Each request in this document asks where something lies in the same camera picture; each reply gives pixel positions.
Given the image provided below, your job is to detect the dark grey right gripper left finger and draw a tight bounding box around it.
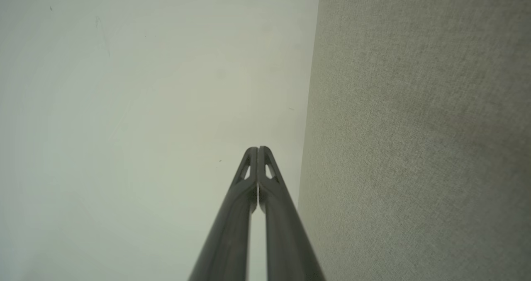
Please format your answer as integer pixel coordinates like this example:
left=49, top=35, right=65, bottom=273
left=189, top=147, right=259, bottom=281

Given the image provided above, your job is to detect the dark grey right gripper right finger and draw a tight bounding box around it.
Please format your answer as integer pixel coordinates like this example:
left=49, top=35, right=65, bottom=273
left=258, top=146, right=326, bottom=281

